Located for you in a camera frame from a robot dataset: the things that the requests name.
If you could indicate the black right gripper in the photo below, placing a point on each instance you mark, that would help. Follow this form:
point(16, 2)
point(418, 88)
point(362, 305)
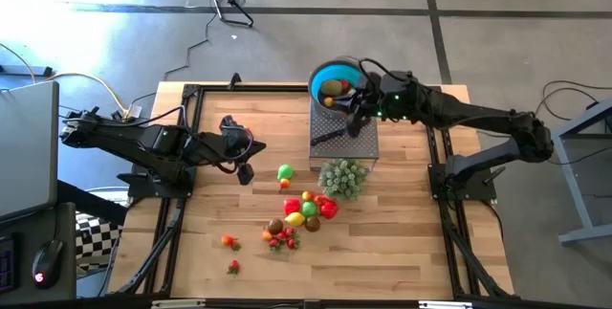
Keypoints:
point(392, 98)

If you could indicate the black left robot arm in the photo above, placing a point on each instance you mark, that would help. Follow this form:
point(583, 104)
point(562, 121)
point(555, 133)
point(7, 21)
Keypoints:
point(143, 141)

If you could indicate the small red yellow fruit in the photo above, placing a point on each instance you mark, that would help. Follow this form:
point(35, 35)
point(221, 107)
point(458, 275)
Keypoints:
point(284, 183)

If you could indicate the yellow plastic lemon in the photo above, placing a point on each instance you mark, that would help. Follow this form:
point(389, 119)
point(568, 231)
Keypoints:
point(295, 219)

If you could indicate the green plastic apple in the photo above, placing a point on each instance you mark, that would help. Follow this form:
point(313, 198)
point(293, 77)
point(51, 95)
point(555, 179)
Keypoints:
point(309, 209)

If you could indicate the red plastic strawberry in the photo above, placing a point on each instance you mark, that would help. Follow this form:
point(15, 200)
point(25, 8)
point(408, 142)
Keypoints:
point(236, 245)
point(233, 266)
point(281, 235)
point(289, 230)
point(291, 243)
point(273, 242)

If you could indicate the brown kiwi half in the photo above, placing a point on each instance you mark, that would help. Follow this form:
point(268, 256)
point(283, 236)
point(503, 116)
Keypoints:
point(275, 226)
point(312, 224)

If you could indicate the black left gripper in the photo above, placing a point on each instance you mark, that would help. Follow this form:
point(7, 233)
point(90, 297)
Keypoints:
point(234, 144)

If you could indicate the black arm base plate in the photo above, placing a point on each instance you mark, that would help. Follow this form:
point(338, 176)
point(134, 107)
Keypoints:
point(483, 189)
point(131, 187)

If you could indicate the grey desk frame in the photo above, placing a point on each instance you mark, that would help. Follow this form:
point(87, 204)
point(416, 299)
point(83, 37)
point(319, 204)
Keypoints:
point(581, 204)

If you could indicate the black power strip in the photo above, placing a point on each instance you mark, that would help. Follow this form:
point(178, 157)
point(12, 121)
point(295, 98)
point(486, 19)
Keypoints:
point(24, 71)

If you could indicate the whole brown kiwi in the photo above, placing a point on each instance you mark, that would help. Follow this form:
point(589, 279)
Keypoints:
point(331, 87)

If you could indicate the blue collapsible colander bowl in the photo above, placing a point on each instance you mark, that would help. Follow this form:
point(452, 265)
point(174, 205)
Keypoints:
point(316, 81)

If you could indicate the red plastic tomato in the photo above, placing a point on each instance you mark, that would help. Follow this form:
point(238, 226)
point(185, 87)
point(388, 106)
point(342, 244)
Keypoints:
point(319, 199)

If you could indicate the potted artificial succulent plant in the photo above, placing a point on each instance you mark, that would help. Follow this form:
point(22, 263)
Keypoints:
point(342, 180)

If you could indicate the red bell pepper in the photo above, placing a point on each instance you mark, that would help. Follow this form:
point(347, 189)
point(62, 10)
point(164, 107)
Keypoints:
point(329, 209)
point(291, 206)

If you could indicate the black aluminium table frame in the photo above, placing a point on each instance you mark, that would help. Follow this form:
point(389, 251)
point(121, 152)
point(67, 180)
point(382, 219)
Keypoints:
point(263, 88)

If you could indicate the perforated grey metal stand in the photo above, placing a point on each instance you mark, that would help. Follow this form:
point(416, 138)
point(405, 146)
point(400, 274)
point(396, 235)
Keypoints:
point(354, 148)

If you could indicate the grey laptop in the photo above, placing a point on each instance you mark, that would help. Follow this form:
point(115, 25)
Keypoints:
point(26, 151)

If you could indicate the stemmed red orange fruit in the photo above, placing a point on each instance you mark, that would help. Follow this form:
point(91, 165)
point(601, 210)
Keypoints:
point(345, 84)

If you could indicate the black keyboard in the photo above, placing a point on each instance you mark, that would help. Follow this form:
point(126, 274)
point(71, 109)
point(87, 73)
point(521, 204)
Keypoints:
point(7, 266)

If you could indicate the green plastic pear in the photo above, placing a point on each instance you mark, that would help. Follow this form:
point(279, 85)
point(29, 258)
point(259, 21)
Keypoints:
point(285, 172)

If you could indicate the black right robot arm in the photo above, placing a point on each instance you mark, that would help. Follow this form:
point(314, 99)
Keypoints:
point(478, 115)

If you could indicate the black kitchen knife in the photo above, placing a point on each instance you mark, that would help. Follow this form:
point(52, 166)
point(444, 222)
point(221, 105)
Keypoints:
point(327, 138)

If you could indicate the black white checkerboard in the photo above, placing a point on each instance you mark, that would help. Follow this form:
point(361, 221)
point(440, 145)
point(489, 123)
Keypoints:
point(95, 239)

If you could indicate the black computer mouse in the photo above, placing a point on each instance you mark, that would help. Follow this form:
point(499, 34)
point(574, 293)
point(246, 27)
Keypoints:
point(47, 263)

